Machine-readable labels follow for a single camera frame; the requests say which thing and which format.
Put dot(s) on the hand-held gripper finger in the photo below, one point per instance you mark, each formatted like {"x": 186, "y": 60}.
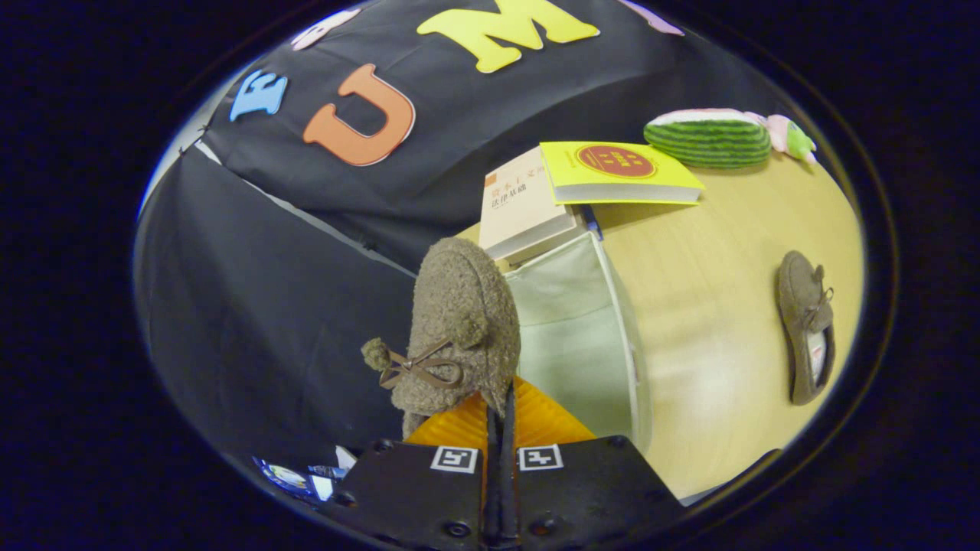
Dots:
{"x": 494, "y": 497}
{"x": 511, "y": 490}

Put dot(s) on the blue printed packet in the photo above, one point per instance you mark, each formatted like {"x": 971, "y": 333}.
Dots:
{"x": 282, "y": 474}
{"x": 321, "y": 484}

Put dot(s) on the pale green fabric storage box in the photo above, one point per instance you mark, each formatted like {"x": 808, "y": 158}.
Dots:
{"x": 566, "y": 344}

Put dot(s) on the watermelon slice plush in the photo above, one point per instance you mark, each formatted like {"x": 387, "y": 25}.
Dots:
{"x": 708, "y": 141}

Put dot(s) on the beige book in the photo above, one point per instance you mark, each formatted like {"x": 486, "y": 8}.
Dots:
{"x": 521, "y": 214}

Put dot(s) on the yellow book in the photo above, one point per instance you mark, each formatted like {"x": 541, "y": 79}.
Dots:
{"x": 566, "y": 172}

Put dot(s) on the pink and green plush toy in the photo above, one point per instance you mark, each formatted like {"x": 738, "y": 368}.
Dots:
{"x": 796, "y": 141}

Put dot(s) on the brown fuzzy shoe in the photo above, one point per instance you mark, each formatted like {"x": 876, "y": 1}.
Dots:
{"x": 459, "y": 306}
{"x": 792, "y": 306}

